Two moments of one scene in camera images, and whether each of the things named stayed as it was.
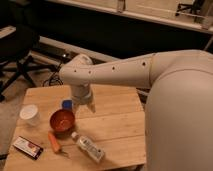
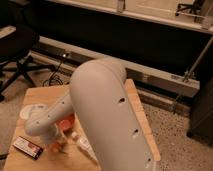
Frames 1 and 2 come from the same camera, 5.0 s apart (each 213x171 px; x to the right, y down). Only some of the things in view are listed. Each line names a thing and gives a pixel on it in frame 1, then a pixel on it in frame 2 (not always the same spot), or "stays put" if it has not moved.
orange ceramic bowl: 62,122 stays put
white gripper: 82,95 to 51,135
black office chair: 15,56 stays put
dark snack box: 28,147 stays put
